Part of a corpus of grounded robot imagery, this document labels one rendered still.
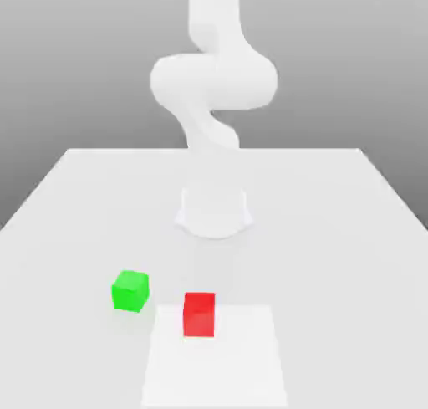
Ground small green cube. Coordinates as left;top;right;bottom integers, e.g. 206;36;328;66
110;269;150;314

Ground small red cube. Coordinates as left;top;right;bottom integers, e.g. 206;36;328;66
182;292;217;339

